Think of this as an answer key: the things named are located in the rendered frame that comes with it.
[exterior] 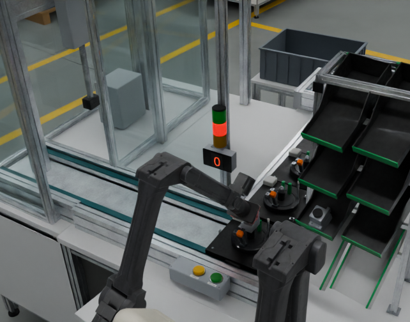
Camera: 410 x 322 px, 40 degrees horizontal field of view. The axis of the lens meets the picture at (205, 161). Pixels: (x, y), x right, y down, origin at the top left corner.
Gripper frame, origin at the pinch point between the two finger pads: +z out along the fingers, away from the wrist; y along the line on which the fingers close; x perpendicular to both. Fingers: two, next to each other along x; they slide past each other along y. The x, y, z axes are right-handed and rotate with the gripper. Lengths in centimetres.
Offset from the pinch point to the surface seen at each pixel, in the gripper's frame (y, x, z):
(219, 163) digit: 17.8, -13.7, -2.8
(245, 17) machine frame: 61, -99, 47
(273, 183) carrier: 7.7, -19.1, 29.3
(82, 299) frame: 70, 57, 27
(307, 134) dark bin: -23, -22, -39
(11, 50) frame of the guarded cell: 81, -19, -55
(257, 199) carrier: 9.5, -9.8, 23.3
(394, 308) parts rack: -53, 11, 18
